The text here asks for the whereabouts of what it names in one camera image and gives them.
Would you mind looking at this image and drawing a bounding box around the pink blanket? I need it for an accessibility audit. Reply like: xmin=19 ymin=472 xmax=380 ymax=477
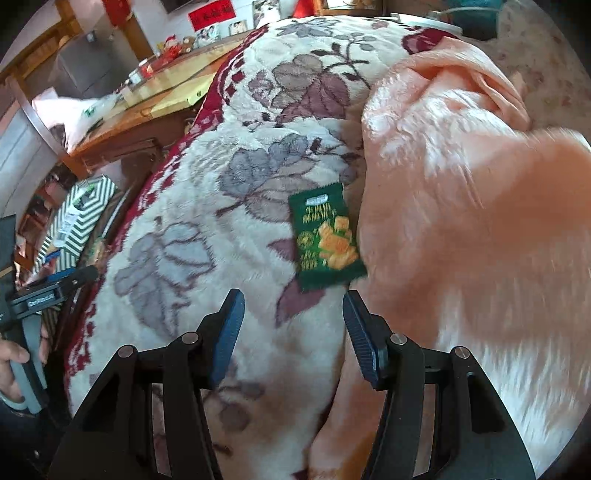
xmin=306 ymin=36 xmax=591 ymax=480

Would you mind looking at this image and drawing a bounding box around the framed photo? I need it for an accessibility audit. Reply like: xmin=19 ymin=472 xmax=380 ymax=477
xmin=252 ymin=0 xmax=281 ymax=28

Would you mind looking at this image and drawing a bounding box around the wooden coffee table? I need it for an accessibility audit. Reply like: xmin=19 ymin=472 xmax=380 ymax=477
xmin=64 ymin=33 xmax=246 ymax=179

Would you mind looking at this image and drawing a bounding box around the person left hand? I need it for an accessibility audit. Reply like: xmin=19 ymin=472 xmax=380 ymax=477
xmin=0 ymin=324 xmax=50 ymax=403

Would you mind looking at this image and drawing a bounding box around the wooden chair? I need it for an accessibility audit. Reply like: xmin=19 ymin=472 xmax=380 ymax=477
xmin=0 ymin=76 xmax=89 ymax=219

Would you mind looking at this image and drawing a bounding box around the green biscuit packet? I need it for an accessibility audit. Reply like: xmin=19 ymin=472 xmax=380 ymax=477
xmin=288 ymin=183 xmax=367 ymax=292

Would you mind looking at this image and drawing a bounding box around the floral plush blanket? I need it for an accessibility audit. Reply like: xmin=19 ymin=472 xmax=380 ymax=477
xmin=64 ymin=16 xmax=443 ymax=479

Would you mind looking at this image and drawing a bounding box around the red banner sign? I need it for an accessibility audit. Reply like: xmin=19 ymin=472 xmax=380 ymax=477
xmin=188 ymin=0 xmax=235 ymax=32

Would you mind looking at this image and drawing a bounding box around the green chevron storage box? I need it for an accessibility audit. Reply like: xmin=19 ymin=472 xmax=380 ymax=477
xmin=32 ymin=175 xmax=117 ymax=274

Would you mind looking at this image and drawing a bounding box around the santa figurine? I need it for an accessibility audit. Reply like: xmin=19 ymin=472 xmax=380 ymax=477
xmin=160 ymin=35 xmax=183 ymax=61

